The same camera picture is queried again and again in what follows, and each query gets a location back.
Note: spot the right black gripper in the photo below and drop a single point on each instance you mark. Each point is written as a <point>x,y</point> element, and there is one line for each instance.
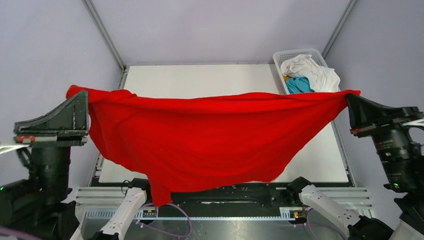
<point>363,111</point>

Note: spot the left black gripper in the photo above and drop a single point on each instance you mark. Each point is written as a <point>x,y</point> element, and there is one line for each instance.
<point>69,122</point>

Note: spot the red t-shirt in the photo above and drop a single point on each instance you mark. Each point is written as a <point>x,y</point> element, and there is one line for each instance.
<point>193,145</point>

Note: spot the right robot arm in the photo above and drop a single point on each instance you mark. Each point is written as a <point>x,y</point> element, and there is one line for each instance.
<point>402,160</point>

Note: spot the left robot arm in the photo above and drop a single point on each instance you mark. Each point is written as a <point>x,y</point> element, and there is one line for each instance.
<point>35,208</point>

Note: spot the white t-shirt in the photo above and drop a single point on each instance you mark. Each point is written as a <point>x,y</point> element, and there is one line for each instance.
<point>321,78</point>

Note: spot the teal t-shirt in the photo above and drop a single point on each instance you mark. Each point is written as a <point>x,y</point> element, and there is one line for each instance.
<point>298,85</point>

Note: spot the white plastic laundry basket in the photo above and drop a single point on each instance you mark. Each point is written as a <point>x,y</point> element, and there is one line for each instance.
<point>280,56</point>

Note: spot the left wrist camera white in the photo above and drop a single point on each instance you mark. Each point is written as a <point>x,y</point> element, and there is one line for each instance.
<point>10,145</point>

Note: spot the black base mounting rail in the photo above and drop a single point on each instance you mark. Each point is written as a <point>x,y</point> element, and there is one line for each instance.
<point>246,200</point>

